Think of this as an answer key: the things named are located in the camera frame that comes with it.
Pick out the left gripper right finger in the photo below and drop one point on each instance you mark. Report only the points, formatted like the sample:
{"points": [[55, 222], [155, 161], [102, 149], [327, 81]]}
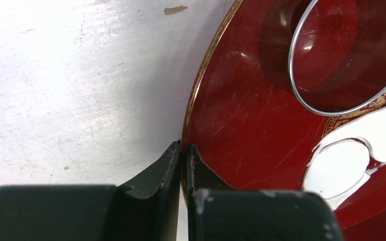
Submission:
{"points": [[216, 211]]}

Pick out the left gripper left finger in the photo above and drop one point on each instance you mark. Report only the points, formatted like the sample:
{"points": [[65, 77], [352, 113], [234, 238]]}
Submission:
{"points": [[143, 208]]}

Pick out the round red lacquer tray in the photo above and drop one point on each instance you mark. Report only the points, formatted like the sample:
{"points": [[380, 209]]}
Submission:
{"points": [[280, 75]]}

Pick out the white dough piece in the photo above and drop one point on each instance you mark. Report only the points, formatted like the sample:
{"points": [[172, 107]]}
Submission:
{"points": [[368, 129]]}

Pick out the round cut dough wrapper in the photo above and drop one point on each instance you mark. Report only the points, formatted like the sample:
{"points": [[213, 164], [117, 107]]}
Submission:
{"points": [[337, 169]]}

